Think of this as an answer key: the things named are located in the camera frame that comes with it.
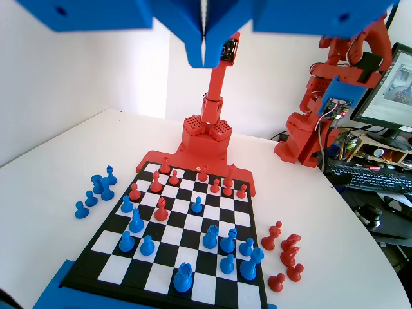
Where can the red robot arm on plate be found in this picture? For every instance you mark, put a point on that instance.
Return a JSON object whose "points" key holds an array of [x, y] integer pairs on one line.
{"points": [[214, 93]]}

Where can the red robot arm with wiring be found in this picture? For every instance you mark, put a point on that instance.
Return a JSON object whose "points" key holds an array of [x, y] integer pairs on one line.
{"points": [[305, 138]]}

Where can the red chess rook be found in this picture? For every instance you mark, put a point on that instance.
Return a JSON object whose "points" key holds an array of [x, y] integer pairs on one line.
{"points": [[202, 174], [164, 167]]}

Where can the red chess pawn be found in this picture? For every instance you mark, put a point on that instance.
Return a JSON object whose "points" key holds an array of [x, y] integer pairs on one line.
{"points": [[228, 191], [277, 283], [214, 187], [241, 192], [295, 273], [134, 192], [174, 179]]}

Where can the red chess king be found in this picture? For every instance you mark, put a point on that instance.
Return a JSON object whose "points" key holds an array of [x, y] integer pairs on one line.
{"points": [[229, 177]]}

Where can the blue chess bishop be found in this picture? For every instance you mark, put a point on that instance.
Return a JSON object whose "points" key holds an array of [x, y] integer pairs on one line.
{"points": [[228, 243]]}

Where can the red chess queen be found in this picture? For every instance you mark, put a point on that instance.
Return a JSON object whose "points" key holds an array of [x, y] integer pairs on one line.
{"points": [[269, 240]]}

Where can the red chess knight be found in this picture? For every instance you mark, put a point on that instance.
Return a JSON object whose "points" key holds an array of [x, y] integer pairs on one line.
{"points": [[291, 241], [287, 258]]}

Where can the blue controller board cover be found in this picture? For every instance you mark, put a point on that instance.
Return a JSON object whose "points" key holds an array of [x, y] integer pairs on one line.
{"points": [[341, 93]]}

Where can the black computer monitor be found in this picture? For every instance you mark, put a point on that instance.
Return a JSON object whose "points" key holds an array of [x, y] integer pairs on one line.
{"points": [[386, 93]]}

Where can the wooden desk organiser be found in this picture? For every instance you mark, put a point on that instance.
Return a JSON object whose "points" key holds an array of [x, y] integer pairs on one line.
{"points": [[363, 143]]}

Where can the black and white chessboard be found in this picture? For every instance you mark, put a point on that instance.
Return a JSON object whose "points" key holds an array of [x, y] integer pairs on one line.
{"points": [[186, 222]]}

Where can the black computer keyboard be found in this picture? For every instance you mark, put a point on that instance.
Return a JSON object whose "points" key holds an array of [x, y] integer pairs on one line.
{"points": [[370, 178]]}

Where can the black computer mouse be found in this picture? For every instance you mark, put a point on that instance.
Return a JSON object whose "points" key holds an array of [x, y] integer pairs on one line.
{"points": [[369, 216]]}

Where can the blue board mount plate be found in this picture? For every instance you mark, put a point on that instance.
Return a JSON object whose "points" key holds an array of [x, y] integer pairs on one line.
{"points": [[54, 296]]}

